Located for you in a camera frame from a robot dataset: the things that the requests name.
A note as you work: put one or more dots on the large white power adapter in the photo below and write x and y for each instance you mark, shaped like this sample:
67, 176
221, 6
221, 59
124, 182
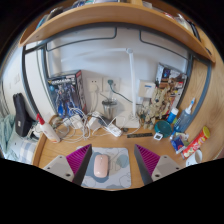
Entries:
94, 122

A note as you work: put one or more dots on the small white cube clock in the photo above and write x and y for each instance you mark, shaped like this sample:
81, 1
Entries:
158, 136

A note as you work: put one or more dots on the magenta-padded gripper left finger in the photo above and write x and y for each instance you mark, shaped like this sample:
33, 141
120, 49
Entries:
75, 161

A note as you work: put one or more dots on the white desk lamp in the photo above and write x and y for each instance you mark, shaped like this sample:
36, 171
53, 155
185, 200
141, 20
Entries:
133, 86

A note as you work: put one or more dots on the small blue white-capped bottle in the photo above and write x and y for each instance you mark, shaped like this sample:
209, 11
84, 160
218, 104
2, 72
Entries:
172, 116

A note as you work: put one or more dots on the clear blue spray bottle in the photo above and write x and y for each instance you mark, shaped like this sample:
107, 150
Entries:
182, 121

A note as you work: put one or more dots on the blue plaid pillow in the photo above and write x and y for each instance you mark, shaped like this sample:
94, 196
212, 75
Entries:
28, 150

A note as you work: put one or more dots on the white red-capped pump bottle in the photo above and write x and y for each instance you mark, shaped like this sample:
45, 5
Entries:
50, 131

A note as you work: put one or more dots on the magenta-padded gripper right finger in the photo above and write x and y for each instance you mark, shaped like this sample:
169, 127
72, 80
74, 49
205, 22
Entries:
150, 161

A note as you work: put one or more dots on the white wall switch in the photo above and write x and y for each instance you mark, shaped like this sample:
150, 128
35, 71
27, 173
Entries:
17, 79

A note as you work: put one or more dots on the steel cup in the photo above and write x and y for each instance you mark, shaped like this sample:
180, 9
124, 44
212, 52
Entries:
109, 108

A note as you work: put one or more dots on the blue robot model kit box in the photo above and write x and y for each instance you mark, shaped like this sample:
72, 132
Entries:
65, 93

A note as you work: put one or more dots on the blue snack packet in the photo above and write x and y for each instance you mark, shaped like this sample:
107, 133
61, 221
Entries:
178, 143

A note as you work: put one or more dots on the white robot model kit box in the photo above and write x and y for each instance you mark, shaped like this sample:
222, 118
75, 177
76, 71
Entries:
173, 76

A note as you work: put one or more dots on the black ruler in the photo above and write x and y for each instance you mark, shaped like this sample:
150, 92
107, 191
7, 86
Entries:
140, 135

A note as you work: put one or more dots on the wooden shelf unit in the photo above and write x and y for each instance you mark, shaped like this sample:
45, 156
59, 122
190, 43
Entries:
116, 15

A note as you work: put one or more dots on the small white charger block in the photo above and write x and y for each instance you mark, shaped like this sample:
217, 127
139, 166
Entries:
76, 122

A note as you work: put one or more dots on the teal round container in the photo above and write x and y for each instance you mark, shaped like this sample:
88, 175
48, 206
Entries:
163, 127

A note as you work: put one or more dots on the black bag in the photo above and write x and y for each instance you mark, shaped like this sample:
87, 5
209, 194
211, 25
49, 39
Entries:
21, 116

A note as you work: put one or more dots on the teal blanket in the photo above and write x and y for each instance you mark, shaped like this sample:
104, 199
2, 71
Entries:
6, 133

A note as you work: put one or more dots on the white wall box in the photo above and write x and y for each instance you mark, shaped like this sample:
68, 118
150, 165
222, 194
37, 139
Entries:
146, 88

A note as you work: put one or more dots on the grey cloud-print mouse pad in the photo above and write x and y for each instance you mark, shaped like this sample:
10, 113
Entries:
120, 176

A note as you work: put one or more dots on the white wall socket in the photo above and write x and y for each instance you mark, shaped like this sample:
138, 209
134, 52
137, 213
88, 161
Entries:
95, 84
115, 83

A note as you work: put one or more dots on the pink computer mouse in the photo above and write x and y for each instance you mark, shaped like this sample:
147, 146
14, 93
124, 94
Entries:
101, 165

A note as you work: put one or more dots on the white power strip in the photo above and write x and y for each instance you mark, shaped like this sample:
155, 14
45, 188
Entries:
113, 130

